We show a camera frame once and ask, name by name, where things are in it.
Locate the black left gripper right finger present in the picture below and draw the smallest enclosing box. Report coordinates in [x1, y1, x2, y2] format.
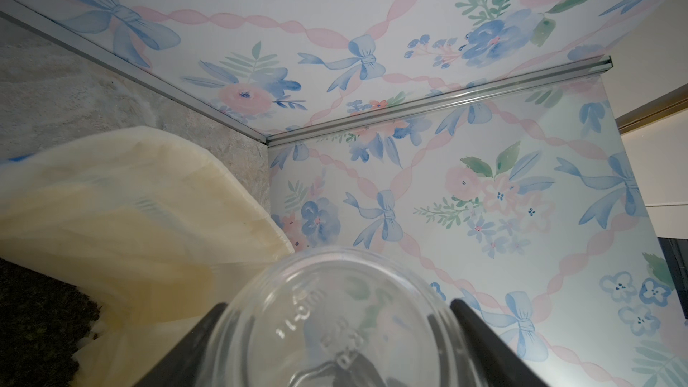
[450, 299, 546, 387]

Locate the glass jar with tea leaves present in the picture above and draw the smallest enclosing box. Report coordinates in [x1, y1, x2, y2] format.
[195, 247, 487, 386]

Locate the translucent bin liner blue band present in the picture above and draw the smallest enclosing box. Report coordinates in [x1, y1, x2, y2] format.
[1, 126, 293, 386]

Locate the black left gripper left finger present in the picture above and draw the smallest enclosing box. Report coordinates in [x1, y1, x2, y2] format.
[134, 303, 228, 387]

